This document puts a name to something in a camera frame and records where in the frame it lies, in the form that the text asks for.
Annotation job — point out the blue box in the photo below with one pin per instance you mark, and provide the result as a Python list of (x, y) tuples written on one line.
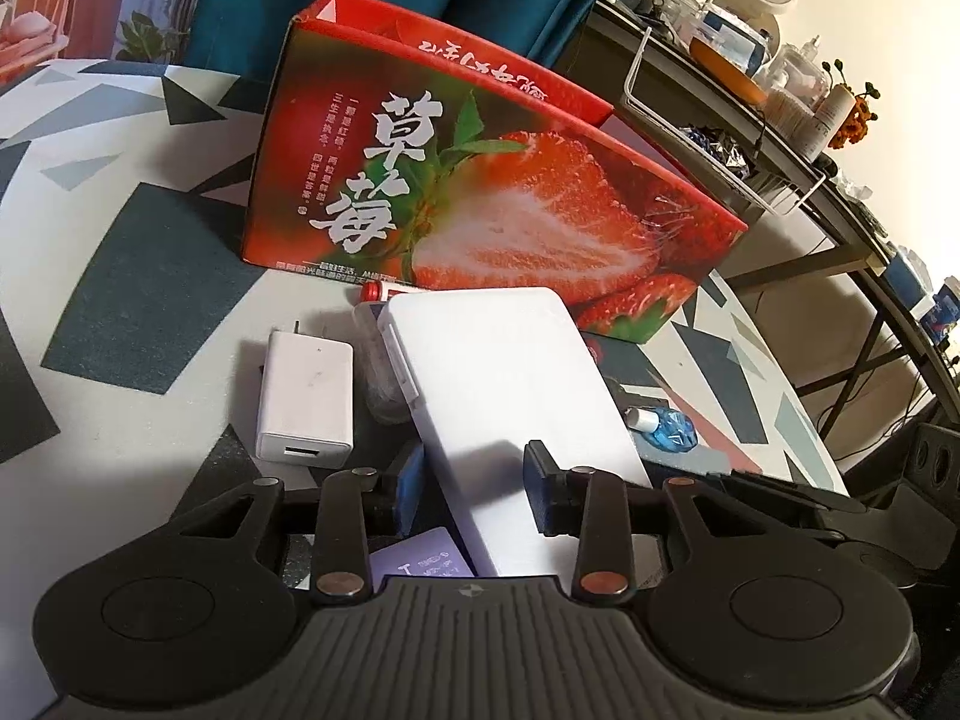
[(911, 277)]

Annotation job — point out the clear glass jar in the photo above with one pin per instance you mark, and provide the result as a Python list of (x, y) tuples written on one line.
[(795, 79)]

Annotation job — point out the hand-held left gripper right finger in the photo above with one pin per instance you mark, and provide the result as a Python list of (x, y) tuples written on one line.
[(540, 491)]

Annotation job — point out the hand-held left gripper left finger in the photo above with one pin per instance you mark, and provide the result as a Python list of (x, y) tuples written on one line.
[(409, 499)]

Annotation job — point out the red strawberry print cardboard box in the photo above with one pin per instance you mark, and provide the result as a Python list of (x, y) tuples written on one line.
[(487, 202)]

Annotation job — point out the geometric patterned tablecloth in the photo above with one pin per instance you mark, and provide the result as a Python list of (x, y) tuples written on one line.
[(112, 390)]

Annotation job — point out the white power bank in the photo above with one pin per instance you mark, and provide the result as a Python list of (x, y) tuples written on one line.
[(495, 390)]

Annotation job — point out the white vase with orange flowers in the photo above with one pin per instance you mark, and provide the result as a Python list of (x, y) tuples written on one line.
[(840, 109)]

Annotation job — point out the dark desk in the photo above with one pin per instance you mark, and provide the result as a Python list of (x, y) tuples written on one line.
[(675, 82)]

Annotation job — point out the small blue bottle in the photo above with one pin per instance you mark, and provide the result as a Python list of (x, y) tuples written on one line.
[(671, 429)]

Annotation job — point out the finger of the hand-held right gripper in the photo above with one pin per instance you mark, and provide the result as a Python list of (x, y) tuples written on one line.
[(772, 486)]

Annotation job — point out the white wall charger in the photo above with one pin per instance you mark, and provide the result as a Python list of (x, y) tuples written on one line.
[(304, 397)]

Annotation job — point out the red-capped white tube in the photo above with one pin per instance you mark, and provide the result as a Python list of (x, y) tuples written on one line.
[(375, 291)]

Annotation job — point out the purple card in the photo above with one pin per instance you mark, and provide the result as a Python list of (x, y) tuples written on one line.
[(420, 555)]

